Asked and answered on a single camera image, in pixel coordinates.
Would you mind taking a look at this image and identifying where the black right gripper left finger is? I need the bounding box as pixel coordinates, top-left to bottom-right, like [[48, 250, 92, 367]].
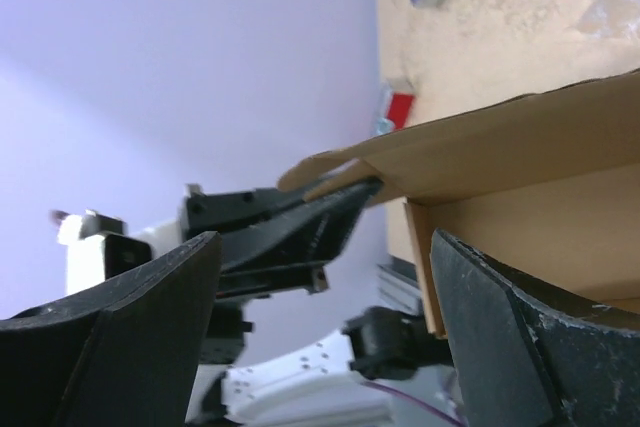
[[1, 233, 221, 427]]

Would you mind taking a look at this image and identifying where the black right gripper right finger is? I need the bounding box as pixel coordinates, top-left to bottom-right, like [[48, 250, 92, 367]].
[[430, 229, 639, 427]]

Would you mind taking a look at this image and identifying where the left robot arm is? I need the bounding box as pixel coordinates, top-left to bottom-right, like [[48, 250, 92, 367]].
[[179, 177, 452, 426]]

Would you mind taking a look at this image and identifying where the aluminium frame rail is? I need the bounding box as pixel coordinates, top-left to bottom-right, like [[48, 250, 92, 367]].
[[377, 256, 424, 315]]

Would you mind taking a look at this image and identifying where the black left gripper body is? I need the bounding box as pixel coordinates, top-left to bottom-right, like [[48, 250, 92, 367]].
[[182, 185, 328, 365]]

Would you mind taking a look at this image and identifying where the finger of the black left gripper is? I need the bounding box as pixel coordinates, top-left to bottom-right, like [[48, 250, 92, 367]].
[[222, 177, 382, 272]]

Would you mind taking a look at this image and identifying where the red white toothpaste box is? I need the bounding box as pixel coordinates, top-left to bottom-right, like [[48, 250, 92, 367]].
[[373, 77, 416, 136]]

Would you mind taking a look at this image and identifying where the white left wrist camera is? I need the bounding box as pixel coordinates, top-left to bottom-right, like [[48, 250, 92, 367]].
[[51, 210, 183, 295]]

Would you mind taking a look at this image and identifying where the brown cardboard paper box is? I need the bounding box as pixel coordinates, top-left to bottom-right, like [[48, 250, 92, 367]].
[[278, 71, 639, 335]]

